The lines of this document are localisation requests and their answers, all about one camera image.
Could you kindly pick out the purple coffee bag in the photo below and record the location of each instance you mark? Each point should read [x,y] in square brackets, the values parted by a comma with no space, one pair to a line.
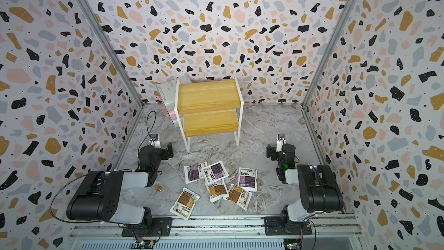
[247,179]
[194,173]
[215,172]

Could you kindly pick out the aluminium front rail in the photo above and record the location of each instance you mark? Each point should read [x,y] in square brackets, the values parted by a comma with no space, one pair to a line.
[251,232]

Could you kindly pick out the left corner aluminium profile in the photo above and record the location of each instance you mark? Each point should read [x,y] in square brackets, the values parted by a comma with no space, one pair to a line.
[104,41]

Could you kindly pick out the brown coffee bag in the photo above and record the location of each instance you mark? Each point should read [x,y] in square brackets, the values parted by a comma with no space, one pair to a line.
[217,191]
[185,203]
[239,196]

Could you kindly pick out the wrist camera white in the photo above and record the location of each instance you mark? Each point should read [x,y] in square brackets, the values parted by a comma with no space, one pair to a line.
[154,140]
[281,140]

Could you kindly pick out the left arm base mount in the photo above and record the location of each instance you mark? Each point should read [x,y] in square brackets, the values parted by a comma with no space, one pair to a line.
[156,227]

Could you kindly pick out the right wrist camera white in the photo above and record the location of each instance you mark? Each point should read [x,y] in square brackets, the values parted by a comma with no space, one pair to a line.
[281,140]

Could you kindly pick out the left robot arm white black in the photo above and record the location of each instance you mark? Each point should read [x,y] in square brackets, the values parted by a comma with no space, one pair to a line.
[98,196]

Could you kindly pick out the white box behind shelf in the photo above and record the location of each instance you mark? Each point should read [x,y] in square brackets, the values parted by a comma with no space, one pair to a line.
[167,91]

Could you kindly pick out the brown coffee bag middle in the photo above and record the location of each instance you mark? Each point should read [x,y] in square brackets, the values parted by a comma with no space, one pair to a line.
[217,191]

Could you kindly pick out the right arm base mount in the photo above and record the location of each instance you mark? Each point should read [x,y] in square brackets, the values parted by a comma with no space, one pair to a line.
[276,226]

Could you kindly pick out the brown coffee bag right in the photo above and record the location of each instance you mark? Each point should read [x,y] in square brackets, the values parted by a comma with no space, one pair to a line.
[239,196]

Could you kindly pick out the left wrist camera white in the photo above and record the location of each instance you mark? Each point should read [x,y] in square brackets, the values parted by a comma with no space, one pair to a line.
[154,140]

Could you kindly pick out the small brass knob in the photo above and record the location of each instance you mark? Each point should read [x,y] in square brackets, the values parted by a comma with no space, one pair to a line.
[158,188]

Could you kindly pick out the two-tier wooden white shelf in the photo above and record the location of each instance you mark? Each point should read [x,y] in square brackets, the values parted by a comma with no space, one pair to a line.
[208,108]

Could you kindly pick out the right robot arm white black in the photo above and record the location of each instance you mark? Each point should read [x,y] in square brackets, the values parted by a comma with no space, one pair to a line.
[318,189]

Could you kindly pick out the corner aluminium profile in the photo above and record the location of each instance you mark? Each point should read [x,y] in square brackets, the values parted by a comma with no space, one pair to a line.
[329,49]
[104,41]

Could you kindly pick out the pink item beside box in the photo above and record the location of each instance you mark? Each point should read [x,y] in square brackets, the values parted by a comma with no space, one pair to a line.
[173,118]

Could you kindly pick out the brown coffee bag front left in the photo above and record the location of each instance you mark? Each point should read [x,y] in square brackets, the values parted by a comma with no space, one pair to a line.
[185,203]

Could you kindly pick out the right corner aluminium profile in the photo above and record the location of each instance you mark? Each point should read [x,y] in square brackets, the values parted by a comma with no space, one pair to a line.
[329,49]

